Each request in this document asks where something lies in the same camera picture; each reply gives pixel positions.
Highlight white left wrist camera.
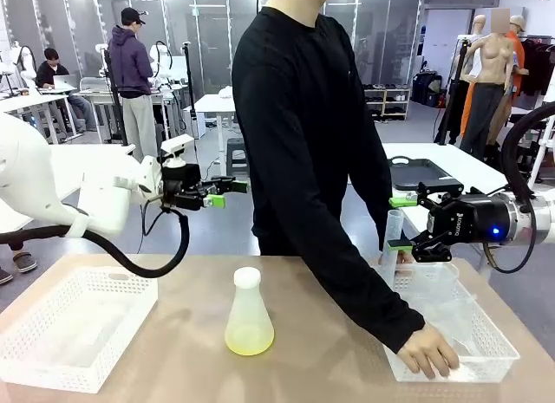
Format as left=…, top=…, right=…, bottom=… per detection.
left=160, top=133, right=195, bottom=168

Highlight white table with tray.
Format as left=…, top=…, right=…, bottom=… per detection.
left=383, top=142, right=555, bottom=265

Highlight white computer tower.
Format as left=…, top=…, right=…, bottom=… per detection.
left=181, top=106, right=207, bottom=140

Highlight white round flask cap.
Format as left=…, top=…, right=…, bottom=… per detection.
left=232, top=266, right=263, bottom=289

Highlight person's left forearm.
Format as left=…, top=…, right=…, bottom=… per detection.
left=373, top=190, right=395, bottom=253

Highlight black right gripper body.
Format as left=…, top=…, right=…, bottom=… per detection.
left=427, top=194, right=512, bottom=247

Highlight person's right hand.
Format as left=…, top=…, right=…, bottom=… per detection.
left=397, top=323, right=460, bottom=380

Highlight black pole stand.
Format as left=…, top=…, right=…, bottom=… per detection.
left=181, top=42, right=199, bottom=138

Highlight translucent plastic Erlenmeyer flask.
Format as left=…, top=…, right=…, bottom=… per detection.
left=224, top=268, right=276, bottom=357

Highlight person in black sweater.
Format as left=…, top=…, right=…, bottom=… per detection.
left=232, top=0, right=395, bottom=291

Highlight thick black left arm hose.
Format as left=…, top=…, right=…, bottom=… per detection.
left=0, top=211, right=191, bottom=279

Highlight wooden shoe rack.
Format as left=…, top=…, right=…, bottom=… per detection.
left=362, top=82, right=412, bottom=121

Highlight thick black arm hose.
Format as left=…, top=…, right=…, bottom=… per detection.
left=0, top=211, right=191, bottom=279
left=500, top=102, right=555, bottom=200

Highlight mannequin in orange clothes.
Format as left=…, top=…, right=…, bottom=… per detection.
left=459, top=15, right=531, bottom=138

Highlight silver laptop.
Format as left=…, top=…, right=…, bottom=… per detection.
left=51, top=74, right=78, bottom=91

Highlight flesh mannequin with grey trousers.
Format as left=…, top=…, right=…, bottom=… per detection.
left=459, top=8, right=518, bottom=161

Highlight black plastic tray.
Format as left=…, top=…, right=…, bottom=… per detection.
left=387, top=156, right=464, bottom=192

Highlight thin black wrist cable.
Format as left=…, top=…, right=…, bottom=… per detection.
left=139, top=194, right=168, bottom=237

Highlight clothes rack with dark garments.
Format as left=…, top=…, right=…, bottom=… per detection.
left=518, top=35, right=555, bottom=99

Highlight white mannequin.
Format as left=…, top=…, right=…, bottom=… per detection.
left=466, top=15, right=489, bottom=79

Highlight clear plastic graduated cylinder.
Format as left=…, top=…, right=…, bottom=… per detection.
left=379, top=210, right=405, bottom=287

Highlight person's right forearm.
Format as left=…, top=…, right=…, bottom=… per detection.
left=311, top=246, right=427, bottom=355

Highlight black luggage bags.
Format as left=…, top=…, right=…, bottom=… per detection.
left=410, top=71, right=444, bottom=108

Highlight black tripod stand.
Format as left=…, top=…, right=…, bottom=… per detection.
left=100, top=47, right=125, bottom=145
left=434, top=35, right=473, bottom=146

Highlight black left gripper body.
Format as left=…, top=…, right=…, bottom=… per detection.
left=162, top=163, right=213, bottom=211

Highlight grey plastic step stool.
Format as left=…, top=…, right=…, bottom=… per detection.
left=225, top=137, right=251, bottom=179

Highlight thick black right arm hose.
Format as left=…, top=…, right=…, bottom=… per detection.
left=500, top=102, right=555, bottom=200

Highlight white standing desk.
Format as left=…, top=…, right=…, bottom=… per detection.
left=190, top=94, right=238, bottom=179

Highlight seated person in black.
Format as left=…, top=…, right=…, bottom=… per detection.
left=35, top=47, right=99, bottom=133

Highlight white perforated plastic basket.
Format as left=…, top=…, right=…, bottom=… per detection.
left=381, top=262, right=520, bottom=383
left=0, top=265, right=160, bottom=394

